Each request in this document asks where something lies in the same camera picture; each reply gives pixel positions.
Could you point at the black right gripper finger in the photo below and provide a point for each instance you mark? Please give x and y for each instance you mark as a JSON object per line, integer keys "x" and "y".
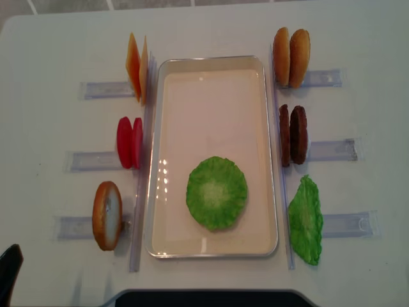
{"x": 10, "y": 264}

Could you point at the golden bun half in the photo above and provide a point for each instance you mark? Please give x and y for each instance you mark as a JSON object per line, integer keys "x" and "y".
{"x": 300, "y": 48}
{"x": 281, "y": 56}

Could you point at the white rectangular tray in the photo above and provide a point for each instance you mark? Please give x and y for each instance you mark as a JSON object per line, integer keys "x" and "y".
{"x": 210, "y": 107}

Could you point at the clear patty holder rail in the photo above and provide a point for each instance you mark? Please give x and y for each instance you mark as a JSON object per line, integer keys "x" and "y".
{"x": 342, "y": 150}

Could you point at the right pale cheese slice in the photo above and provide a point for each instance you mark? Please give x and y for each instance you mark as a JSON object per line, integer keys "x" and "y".
{"x": 143, "y": 72}

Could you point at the red tomato slice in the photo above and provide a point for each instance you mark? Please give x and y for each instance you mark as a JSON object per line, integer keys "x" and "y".
{"x": 137, "y": 140}
{"x": 123, "y": 142}

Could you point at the brown-crusted bread slice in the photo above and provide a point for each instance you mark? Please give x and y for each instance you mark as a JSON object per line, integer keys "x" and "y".
{"x": 107, "y": 216}

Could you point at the right brown meat patty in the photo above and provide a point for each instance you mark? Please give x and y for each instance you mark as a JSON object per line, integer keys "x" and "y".
{"x": 298, "y": 135}

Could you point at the brown meat patty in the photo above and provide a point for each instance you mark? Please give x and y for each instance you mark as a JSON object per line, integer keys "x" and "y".
{"x": 298, "y": 135}
{"x": 284, "y": 135}

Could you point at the right golden bun half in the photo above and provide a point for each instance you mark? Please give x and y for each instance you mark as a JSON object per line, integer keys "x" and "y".
{"x": 300, "y": 48}

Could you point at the flat green lettuce leaf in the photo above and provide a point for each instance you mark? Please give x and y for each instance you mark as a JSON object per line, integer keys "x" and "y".
{"x": 216, "y": 193}

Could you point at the upright green lettuce leaf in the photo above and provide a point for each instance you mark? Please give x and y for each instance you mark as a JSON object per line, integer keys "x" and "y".
{"x": 306, "y": 221}

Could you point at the left brown meat patty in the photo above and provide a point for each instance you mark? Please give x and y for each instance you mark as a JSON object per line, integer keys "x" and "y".
{"x": 284, "y": 135}

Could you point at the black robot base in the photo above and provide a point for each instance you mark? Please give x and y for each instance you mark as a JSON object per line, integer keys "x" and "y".
{"x": 195, "y": 298}

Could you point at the clear lettuce holder rail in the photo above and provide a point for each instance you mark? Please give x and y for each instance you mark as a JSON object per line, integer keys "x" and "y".
{"x": 362, "y": 224}

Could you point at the clear cheese holder rail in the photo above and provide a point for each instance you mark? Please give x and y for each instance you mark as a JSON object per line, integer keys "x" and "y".
{"x": 95, "y": 90}

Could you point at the left orange cheese slice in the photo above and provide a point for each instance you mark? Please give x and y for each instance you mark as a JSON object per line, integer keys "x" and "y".
{"x": 132, "y": 66}

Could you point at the clear bread holder rail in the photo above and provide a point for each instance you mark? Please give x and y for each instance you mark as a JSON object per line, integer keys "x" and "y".
{"x": 72, "y": 228}

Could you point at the clear tomato holder rail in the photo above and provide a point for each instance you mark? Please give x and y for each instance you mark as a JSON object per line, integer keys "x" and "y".
{"x": 91, "y": 161}

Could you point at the left golden bun half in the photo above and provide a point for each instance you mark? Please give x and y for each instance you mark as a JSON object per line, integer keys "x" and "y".
{"x": 281, "y": 56}

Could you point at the clear bun holder rail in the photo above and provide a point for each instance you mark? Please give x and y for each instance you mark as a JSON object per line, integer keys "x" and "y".
{"x": 322, "y": 78}

